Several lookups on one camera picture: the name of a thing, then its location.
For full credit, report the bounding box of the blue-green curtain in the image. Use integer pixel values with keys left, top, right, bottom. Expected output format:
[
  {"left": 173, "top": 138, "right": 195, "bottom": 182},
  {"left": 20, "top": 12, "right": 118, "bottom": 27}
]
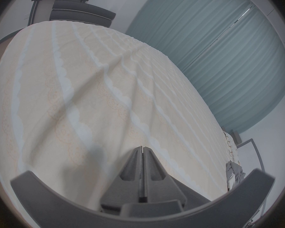
[
  {"left": 180, "top": 6, "right": 285, "bottom": 133},
  {"left": 126, "top": 0, "right": 256, "bottom": 71}
]

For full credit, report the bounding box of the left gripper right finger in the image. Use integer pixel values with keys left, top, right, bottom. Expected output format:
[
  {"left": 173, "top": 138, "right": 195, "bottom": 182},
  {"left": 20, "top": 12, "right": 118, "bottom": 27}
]
[{"left": 144, "top": 146, "right": 187, "bottom": 208}]

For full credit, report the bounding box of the grey bedside table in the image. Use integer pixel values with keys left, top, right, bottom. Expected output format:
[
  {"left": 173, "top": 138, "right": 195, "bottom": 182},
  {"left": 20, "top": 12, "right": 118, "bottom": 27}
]
[{"left": 221, "top": 126, "right": 241, "bottom": 144}]

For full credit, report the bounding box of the bed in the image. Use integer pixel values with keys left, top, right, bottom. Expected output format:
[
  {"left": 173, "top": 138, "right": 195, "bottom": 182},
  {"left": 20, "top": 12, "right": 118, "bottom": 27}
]
[{"left": 0, "top": 20, "right": 264, "bottom": 213}]

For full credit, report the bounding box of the pile of clothes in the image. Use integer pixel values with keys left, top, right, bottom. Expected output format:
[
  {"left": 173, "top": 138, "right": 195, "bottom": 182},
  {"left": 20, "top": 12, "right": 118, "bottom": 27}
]
[{"left": 226, "top": 161, "right": 246, "bottom": 190}]

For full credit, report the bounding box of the white printed pillow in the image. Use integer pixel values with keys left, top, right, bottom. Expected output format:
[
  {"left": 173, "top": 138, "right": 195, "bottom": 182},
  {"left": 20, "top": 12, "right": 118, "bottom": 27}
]
[{"left": 223, "top": 131, "right": 240, "bottom": 166}]

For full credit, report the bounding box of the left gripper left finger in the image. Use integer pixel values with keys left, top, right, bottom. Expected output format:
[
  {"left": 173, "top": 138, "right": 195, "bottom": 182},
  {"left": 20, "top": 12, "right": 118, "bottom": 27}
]
[{"left": 100, "top": 146, "right": 143, "bottom": 214}]

